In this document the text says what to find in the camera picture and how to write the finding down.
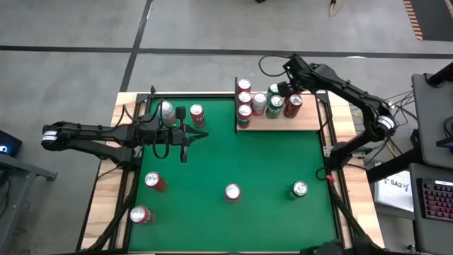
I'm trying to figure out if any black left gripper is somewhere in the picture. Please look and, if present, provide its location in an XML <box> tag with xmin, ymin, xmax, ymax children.
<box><xmin>154</xmin><ymin>106</ymin><xmax>210</xmax><ymax>164</ymax></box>

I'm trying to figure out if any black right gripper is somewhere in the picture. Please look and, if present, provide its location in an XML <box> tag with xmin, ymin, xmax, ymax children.
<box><xmin>277</xmin><ymin>53</ymin><xmax>313</xmax><ymax>98</ymax></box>

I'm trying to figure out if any green Sprite can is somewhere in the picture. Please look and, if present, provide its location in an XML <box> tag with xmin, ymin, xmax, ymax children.
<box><xmin>265</xmin><ymin>93</ymin><xmax>285</xmax><ymax>120</ymax></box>
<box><xmin>286</xmin><ymin>180</ymin><xmax>309</xmax><ymax>201</ymax></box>
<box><xmin>265</xmin><ymin>82</ymin><xmax>281</xmax><ymax>97</ymax></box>

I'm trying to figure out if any red Coca-Cola Star Wars can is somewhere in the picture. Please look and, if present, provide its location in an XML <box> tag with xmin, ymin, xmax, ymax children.
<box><xmin>236</xmin><ymin>91</ymin><xmax>253</xmax><ymax>107</ymax></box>
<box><xmin>282</xmin><ymin>93</ymin><xmax>304</xmax><ymax>120</ymax></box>

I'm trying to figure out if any silver can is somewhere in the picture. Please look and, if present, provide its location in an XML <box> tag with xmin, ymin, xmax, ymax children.
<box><xmin>251</xmin><ymin>91</ymin><xmax>268</xmax><ymax>117</ymax></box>
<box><xmin>158</xmin><ymin>100</ymin><xmax>177</xmax><ymax>125</ymax></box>

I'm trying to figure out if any red soda can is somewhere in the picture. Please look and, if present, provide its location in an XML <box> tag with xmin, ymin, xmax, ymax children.
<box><xmin>144</xmin><ymin>171</ymin><xmax>168</xmax><ymax>193</ymax></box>

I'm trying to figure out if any green table mat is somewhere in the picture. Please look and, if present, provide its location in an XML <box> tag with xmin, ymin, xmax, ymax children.
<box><xmin>127</xmin><ymin>97</ymin><xmax>340</xmax><ymax>253</ymax></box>

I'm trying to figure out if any grey desk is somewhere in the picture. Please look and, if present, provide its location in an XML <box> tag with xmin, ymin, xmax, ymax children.
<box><xmin>408</xmin><ymin>161</ymin><xmax>453</xmax><ymax>255</ymax></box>
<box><xmin>411</xmin><ymin>72</ymin><xmax>453</xmax><ymax>169</ymax></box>

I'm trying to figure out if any black pole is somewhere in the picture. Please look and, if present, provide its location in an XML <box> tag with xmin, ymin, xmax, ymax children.
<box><xmin>425</xmin><ymin>62</ymin><xmax>453</xmax><ymax>89</ymax></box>

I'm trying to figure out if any black orange-striped floor mat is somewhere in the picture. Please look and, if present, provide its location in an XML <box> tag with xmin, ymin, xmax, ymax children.
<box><xmin>402</xmin><ymin>0</ymin><xmax>453</xmax><ymax>42</ymax></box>

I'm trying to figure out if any white paper sign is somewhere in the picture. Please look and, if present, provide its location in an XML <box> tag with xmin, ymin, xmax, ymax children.
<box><xmin>374</xmin><ymin>170</ymin><xmax>415</xmax><ymax>213</ymax></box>

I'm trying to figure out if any grey side table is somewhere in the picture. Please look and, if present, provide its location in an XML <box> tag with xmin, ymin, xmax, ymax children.
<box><xmin>0</xmin><ymin>152</ymin><xmax>59</xmax><ymax>254</ymax></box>

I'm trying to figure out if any black device with blue light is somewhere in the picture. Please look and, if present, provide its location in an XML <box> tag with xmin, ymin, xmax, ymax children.
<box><xmin>0</xmin><ymin>130</ymin><xmax>23</xmax><ymax>159</ymax></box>

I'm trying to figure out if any black backlit keyboard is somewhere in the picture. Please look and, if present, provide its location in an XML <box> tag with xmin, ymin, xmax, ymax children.
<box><xmin>416</xmin><ymin>178</ymin><xmax>453</xmax><ymax>223</ymax></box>

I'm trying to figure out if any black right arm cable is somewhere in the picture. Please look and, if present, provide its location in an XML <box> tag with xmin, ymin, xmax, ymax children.
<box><xmin>258</xmin><ymin>54</ymin><xmax>292</xmax><ymax>78</ymax></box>

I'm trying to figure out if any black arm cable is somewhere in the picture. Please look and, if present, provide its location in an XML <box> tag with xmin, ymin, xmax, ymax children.
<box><xmin>258</xmin><ymin>54</ymin><xmax>292</xmax><ymax>78</ymax></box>
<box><xmin>122</xmin><ymin>98</ymin><xmax>171</xmax><ymax>160</ymax></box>

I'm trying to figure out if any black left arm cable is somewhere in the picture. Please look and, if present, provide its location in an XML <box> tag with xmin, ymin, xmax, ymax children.
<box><xmin>122</xmin><ymin>98</ymin><xmax>171</xmax><ymax>160</ymax></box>

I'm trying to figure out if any wooden shelf with black frame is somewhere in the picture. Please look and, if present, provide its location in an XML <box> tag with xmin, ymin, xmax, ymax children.
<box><xmin>233</xmin><ymin>76</ymin><xmax>332</xmax><ymax>135</ymax></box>

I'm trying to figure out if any yellow cable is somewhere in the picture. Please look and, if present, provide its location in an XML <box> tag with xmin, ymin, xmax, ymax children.
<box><xmin>328</xmin><ymin>0</ymin><xmax>347</xmax><ymax>18</ymax></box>

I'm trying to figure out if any black looped cable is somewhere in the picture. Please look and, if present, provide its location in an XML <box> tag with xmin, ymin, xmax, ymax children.
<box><xmin>315</xmin><ymin>166</ymin><xmax>331</xmax><ymax>182</ymax></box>

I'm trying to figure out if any floor cable bundle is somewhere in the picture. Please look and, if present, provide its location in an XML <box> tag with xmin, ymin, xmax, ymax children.
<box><xmin>348</xmin><ymin>90</ymin><xmax>415</xmax><ymax>123</ymax></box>

